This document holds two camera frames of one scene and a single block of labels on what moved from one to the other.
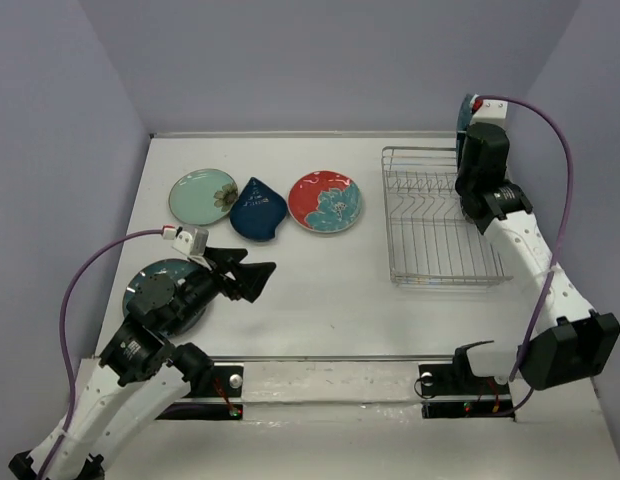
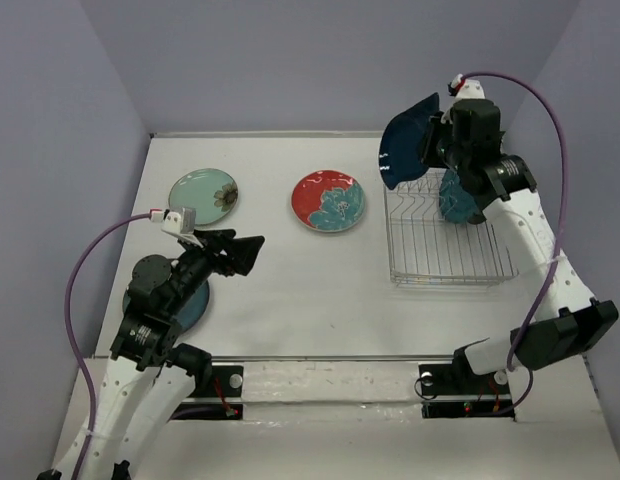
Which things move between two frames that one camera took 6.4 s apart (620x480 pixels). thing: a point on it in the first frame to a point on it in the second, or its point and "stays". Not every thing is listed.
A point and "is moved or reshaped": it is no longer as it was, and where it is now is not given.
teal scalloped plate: x=462 y=123 is moved or reshaped
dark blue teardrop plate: x=257 y=211 to x=403 y=141
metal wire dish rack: x=431 y=241 stays
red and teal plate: x=325 y=201 stays
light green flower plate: x=203 y=196 stays
